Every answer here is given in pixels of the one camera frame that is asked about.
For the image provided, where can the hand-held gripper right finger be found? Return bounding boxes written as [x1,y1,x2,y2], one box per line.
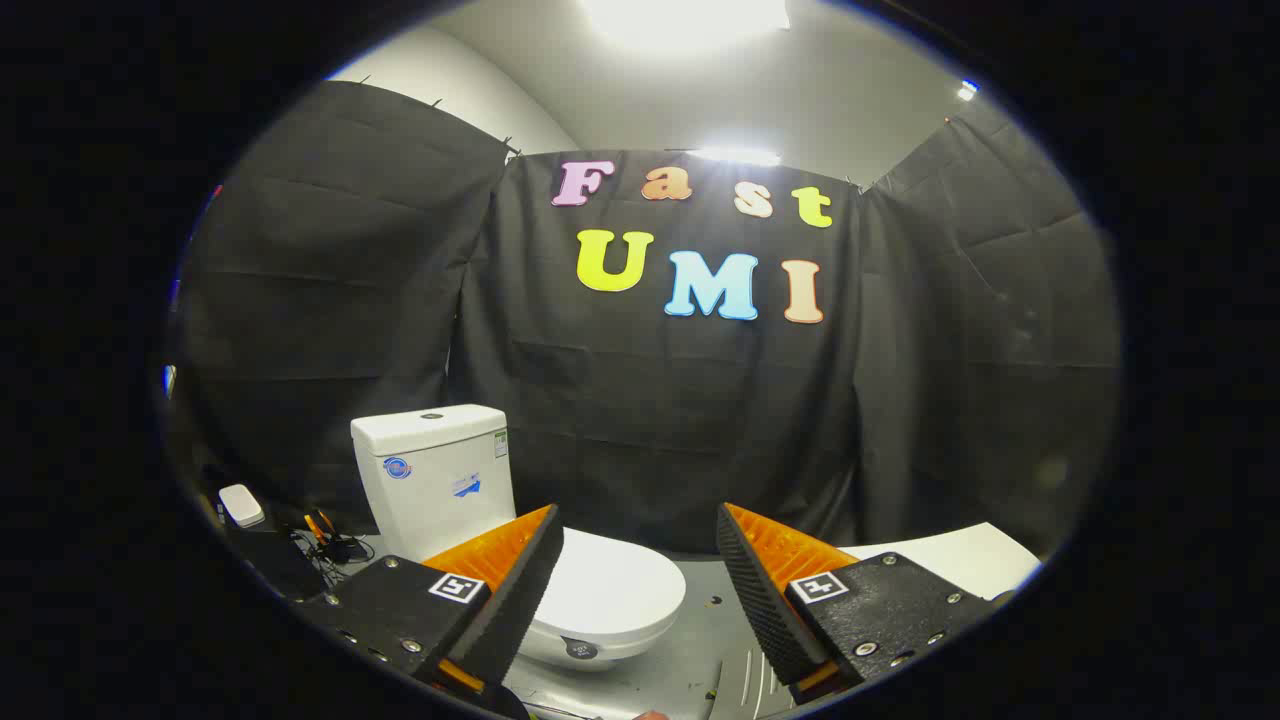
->
[716,502,1004,703]

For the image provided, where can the black cables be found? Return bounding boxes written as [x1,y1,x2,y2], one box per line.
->
[290,510,376,583]

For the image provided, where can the large ceiling light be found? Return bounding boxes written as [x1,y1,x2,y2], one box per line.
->
[580,0,791,53]

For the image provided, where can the black backdrop cloth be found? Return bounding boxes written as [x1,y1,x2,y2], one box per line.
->
[170,80,1121,561]

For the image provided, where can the ceiling strip light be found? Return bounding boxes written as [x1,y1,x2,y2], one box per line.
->
[688,147,782,167]

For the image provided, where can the small white device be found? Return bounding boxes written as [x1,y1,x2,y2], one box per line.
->
[218,484,266,529]

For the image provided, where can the black box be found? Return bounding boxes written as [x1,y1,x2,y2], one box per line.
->
[225,525,327,601]

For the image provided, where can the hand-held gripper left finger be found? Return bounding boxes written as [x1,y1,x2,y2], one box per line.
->
[296,503,566,701]

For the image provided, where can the white ceramic toilet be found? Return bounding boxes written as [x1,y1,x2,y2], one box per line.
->
[350,404,681,673]

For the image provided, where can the white toilet lid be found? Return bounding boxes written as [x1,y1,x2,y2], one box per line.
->
[530,528,688,663]

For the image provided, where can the white drawer cabinet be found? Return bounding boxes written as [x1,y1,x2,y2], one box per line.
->
[840,522,1043,601]

